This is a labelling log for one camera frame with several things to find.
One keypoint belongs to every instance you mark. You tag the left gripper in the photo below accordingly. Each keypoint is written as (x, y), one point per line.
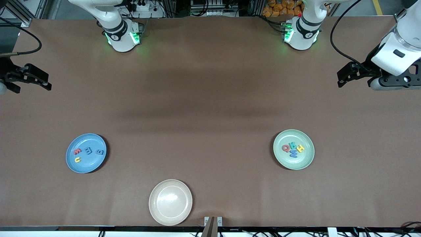
(367, 67)

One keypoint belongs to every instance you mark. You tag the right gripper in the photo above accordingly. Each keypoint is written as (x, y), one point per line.
(7, 71)

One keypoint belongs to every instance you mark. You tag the small red letter w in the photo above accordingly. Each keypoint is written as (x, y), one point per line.
(78, 151)

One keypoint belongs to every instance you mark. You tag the yellow letter H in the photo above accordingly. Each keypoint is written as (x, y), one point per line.
(300, 148)

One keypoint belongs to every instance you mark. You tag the teal letter R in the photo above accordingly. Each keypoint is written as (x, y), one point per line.
(291, 144)

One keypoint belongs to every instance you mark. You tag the blue capital letter W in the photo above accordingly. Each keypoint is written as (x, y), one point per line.
(293, 153)

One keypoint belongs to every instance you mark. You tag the red letter Q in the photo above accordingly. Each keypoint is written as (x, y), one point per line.
(285, 148)

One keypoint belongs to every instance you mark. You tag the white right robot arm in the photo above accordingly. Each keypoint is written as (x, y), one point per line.
(115, 29)

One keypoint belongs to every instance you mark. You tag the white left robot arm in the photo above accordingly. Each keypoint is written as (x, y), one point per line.
(306, 29)

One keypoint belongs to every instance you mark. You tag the bag of oranges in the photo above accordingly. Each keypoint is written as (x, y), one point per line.
(279, 10)

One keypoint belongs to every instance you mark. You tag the blue plate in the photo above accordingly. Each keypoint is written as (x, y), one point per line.
(86, 166)

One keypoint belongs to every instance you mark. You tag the green plate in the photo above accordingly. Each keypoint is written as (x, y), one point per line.
(289, 163)

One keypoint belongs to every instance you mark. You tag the white power strip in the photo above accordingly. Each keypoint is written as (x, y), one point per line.
(148, 10)

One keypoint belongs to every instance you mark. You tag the beige plate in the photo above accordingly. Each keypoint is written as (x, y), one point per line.
(170, 202)

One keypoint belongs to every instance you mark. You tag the aluminium frame profile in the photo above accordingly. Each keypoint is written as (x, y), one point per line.
(399, 16)
(19, 14)

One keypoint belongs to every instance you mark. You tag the table edge mount bracket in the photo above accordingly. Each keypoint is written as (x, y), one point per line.
(210, 228)

